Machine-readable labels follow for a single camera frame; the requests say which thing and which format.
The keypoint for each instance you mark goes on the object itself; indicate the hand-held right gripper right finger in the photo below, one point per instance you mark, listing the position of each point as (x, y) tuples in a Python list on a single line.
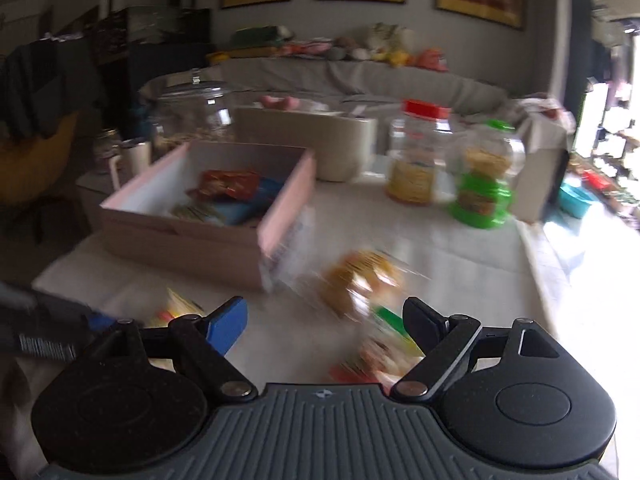
[(422, 327)]

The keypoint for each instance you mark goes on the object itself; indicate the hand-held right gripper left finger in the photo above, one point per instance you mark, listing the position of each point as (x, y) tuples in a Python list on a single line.
[(227, 325)]

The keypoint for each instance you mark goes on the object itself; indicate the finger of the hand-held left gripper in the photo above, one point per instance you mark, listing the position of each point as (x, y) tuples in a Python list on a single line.
[(105, 322)]

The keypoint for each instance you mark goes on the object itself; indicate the yellow green snack packet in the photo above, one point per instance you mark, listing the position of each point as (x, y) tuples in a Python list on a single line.
[(197, 211), (395, 330)]

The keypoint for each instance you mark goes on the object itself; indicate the pink cardboard box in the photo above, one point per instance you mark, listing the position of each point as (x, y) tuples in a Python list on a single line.
[(200, 255)]

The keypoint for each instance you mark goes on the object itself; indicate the clear yellow corn snack packet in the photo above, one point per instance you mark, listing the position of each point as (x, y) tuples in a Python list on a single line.
[(360, 282)]

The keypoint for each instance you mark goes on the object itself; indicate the blue red snack packet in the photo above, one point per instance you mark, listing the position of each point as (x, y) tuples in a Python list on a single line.
[(260, 200)]

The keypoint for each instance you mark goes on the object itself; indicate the dark red snack packet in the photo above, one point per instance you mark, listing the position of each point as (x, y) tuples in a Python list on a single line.
[(227, 182)]

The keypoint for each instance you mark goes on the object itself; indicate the white table cloth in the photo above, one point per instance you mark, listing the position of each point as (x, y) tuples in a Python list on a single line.
[(450, 270)]

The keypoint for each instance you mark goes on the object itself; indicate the green candy dispenser toy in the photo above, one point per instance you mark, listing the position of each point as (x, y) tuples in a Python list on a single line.
[(482, 195)]

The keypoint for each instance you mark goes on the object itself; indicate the white mug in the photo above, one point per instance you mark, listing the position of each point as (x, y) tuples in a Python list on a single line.
[(135, 160)]

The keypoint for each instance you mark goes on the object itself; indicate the plastic jar with red lid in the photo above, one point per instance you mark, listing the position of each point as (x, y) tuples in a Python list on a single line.
[(417, 160)]

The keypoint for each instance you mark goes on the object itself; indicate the yellow chair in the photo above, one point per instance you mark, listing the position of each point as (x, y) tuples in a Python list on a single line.
[(35, 165)]

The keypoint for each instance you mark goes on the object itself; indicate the small glass jar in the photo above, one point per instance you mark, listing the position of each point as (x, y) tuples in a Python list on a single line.
[(106, 150)]

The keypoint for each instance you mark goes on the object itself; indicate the teal plastic basin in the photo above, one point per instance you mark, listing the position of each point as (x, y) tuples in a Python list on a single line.
[(575, 200)]

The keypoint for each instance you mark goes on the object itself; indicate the beige rectangular container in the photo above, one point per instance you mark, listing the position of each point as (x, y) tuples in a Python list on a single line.
[(320, 140)]

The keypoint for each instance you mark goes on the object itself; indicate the large glass jar with nuts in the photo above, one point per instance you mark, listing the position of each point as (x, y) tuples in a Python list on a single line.
[(195, 115)]

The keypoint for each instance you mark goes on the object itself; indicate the pink round toy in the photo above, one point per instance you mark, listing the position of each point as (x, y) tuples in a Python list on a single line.
[(280, 102)]

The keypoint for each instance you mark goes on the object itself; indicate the red plastic basin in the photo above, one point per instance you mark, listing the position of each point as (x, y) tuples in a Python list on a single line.
[(597, 180)]

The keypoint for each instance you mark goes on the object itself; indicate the grey covered sofa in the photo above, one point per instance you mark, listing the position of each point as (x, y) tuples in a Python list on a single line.
[(400, 85)]

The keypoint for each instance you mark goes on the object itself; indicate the dark cloth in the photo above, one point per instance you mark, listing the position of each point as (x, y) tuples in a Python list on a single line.
[(45, 85)]

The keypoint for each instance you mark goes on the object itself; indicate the floral blanket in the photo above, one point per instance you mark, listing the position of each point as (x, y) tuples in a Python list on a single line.
[(545, 110)]

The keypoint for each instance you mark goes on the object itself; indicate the metal shoe rack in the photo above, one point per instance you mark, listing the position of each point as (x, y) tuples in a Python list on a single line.
[(615, 160)]

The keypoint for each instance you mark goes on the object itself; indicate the yellow cushion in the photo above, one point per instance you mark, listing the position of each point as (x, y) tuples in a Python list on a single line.
[(240, 54)]

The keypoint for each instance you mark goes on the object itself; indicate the yellow plush toy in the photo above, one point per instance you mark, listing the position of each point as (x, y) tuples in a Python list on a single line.
[(390, 57)]

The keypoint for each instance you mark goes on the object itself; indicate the pink plush toy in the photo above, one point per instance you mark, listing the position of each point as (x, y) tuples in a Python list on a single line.
[(305, 49)]

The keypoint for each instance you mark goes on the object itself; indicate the grey plush toy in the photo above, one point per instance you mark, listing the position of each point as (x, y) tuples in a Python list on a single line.
[(350, 47)]

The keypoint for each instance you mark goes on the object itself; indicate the green plush toy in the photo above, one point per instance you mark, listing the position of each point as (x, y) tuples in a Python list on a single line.
[(260, 37)]

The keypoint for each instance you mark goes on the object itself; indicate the white tote bag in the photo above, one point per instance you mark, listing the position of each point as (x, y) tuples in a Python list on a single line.
[(392, 35)]

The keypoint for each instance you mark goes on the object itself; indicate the glass fish tank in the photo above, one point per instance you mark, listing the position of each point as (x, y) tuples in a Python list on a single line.
[(160, 25)]

